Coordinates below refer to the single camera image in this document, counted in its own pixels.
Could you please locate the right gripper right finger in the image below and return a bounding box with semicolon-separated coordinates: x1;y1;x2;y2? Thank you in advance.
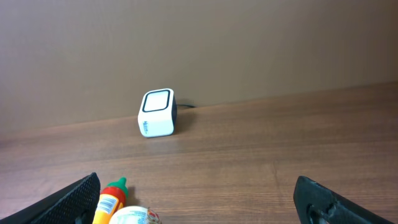
293;176;392;224

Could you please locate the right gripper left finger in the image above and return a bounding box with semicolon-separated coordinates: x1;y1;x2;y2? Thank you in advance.
1;172;101;224

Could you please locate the red sauce bottle green cap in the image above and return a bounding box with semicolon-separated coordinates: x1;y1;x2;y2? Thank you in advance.
93;177;129;224

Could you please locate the green lid white jar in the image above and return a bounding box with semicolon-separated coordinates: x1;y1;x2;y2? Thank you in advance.
109;206;162;224

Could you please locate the white barcode scanner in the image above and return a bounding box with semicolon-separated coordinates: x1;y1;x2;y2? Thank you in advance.
137;88;177;138

